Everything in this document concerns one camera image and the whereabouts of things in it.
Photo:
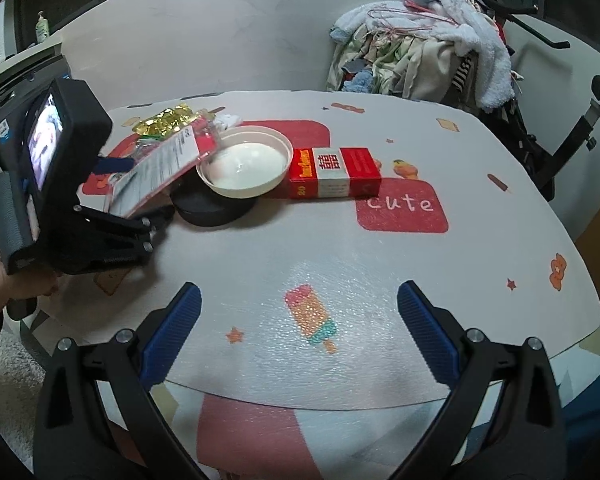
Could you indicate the white laundry cabinet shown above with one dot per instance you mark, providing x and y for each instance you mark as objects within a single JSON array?
[{"x": 35, "y": 54}]

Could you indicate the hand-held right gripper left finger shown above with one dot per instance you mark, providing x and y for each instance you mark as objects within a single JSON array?
[{"x": 172, "y": 332}]

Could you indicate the pile of clothes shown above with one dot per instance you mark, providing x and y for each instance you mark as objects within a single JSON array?
[{"x": 430, "y": 50}]

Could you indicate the white bowl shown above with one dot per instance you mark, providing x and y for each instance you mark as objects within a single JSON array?
[{"x": 245, "y": 165}]

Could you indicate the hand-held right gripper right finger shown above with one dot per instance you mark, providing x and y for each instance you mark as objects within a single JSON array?
[{"x": 430, "y": 332}]

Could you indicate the black exercise bike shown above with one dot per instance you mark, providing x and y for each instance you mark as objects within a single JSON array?
[{"x": 570, "y": 150}]

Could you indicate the grey front-load washing machine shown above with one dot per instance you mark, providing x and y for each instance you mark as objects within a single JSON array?
[{"x": 5, "y": 105}]

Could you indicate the blue round object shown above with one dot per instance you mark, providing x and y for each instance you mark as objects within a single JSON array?
[{"x": 595, "y": 420}]

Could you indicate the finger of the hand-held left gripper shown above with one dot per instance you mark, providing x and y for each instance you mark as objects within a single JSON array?
[
  {"x": 130, "y": 225},
  {"x": 115, "y": 164}
]

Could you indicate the green soap pump bottle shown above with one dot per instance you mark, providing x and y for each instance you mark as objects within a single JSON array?
[{"x": 41, "y": 27}]

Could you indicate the red glossy box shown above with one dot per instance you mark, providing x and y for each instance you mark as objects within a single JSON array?
[{"x": 335, "y": 175}]

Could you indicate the white tissue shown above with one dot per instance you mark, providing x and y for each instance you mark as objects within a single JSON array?
[{"x": 229, "y": 121}]

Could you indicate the person's left hand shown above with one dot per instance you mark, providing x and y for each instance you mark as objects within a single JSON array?
[{"x": 0, "y": 280}]

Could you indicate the black round lid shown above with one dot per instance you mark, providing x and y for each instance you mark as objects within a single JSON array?
[{"x": 205, "y": 215}]

